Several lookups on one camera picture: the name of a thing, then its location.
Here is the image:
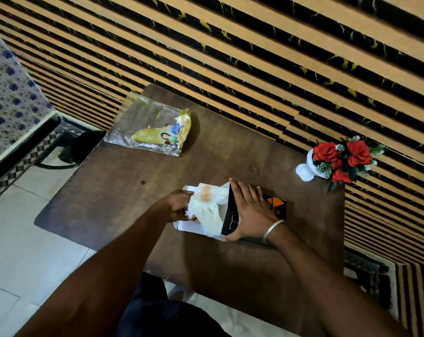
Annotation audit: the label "person's right forearm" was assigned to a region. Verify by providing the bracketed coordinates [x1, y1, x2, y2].
[266, 223, 414, 337]

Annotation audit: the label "person's right hand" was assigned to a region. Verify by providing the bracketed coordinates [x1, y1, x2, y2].
[224, 178, 286, 243]

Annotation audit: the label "red artificial rose bouquet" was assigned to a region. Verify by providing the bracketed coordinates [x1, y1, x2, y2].
[312, 136, 387, 194]

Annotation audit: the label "white vase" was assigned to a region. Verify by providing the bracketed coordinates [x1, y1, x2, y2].
[296, 149, 327, 182]

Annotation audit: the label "clear plastic bag yellow print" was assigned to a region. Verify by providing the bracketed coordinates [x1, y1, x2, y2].
[103, 91, 192, 157]

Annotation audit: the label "person's left hand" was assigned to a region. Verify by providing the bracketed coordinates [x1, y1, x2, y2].
[162, 190, 199, 223]

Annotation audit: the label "bed with blue floral sheet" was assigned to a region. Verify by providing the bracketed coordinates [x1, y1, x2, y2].
[0, 24, 62, 188]

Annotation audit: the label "silver bracelet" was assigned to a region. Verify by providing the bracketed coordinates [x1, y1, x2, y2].
[262, 220, 286, 244]

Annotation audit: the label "black cardboard box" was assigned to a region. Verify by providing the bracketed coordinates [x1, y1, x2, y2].
[173, 182, 288, 248]

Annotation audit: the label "person's left forearm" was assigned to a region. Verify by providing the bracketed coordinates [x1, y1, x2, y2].
[15, 201, 171, 337]

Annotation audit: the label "person's dark trousers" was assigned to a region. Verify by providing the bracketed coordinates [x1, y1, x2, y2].
[114, 272, 231, 337]

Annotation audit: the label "white foam wrap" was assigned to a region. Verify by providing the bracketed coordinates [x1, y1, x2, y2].
[185, 184, 231, 240]

